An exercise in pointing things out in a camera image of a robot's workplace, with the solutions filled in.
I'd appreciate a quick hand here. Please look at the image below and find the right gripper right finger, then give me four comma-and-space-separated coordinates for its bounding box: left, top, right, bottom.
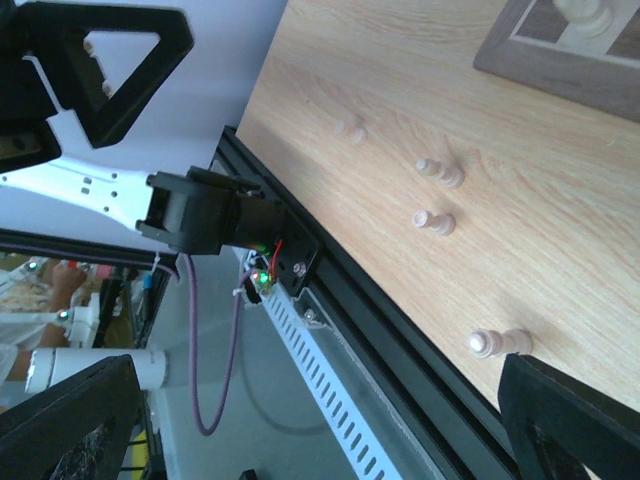
498, 354, 639, 479

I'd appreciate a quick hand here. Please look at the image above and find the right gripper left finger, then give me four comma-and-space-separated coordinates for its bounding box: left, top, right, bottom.
1, 354, 141, 479

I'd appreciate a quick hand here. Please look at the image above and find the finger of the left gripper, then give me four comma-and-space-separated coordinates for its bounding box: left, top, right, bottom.
14, 1, 194, 149

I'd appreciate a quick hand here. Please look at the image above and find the white piece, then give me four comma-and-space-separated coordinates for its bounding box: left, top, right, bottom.
467, 329, 533, 359
412, 210, 456, 236
552, 0, 635, 54
415, 158, 465, 188

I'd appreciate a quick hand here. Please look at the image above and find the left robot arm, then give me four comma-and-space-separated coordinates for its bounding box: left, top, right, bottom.
1, 1, 286, 252

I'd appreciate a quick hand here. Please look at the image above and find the left circuit board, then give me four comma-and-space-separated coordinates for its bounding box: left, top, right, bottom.
241, 239, 283, 305

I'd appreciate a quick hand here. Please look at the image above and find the wooden chess board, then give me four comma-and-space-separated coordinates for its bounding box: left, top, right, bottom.
473, 1, 639, 123

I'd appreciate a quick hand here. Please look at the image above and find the black aluminium frame rail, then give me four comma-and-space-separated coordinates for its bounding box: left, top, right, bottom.
214, 126, 520, 479

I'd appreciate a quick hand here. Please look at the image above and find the grey slotted cable duct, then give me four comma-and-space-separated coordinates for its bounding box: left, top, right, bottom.
259, 287, 401, 480

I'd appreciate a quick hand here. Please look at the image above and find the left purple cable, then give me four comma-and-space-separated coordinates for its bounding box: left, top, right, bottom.
0, 227, 251, 437

